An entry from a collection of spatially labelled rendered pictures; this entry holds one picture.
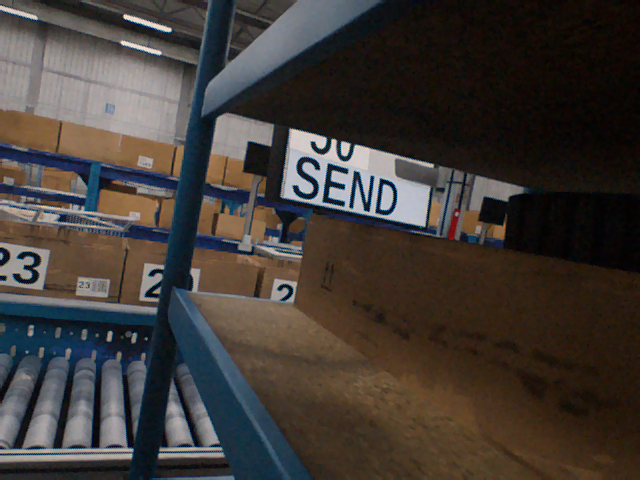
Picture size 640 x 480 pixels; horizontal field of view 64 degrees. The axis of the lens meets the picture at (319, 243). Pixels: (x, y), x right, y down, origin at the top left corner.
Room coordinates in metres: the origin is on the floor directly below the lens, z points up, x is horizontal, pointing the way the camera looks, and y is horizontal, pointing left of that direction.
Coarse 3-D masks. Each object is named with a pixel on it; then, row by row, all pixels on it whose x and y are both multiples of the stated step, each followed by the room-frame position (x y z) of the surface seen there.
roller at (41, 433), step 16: (48, 368) 1.27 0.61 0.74; (64, 368) 1.27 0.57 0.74; (48, 384) 1.15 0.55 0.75; (64, 384) 1.20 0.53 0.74; (48, 400) 1.07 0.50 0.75; (32, 416) 1.01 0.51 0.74; (48, 416) 1.00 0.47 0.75; (32, 432) 0.93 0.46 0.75; (48, 432) 0.94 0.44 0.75; (32, 448) 0.89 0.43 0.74; (48, 448) 0.90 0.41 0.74
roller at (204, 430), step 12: (180, 372) 1.40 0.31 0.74; (180, 384) 1.35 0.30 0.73; (192, 384) 1.31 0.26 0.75; (192, 396) 1.24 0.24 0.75; (192, 408) 1.19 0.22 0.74; (204, 408) 1.17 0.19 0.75; (192, 420) 1.15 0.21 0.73; (204, 420) 1.11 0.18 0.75; (204, 432) 1.06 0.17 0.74; (204, 444) 1.03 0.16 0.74; (216, 444) 1.02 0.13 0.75
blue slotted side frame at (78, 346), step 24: (0, 312) 1.28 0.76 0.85; (24, 312) 1.30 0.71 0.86; (48, 312) 1.33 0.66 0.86; (72, 312) 1.35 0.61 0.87; (96, 312) 1.37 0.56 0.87; (120, 312) 1.40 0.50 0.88; (0, 336) 1.31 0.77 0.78; (24, 336) 1.33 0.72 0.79; (48, 336) 1.36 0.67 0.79; (72, 336) 1.38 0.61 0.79; (96, 336) 1.40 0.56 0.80; (120, 336) 1.43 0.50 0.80; (144, 336) 1.45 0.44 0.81; (48, 360) 1.36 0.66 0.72; (72, 360) 1.38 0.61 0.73; (96, 360) 1.41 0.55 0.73; (120, 360) 1.43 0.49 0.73; (144, 360) 1.46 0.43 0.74
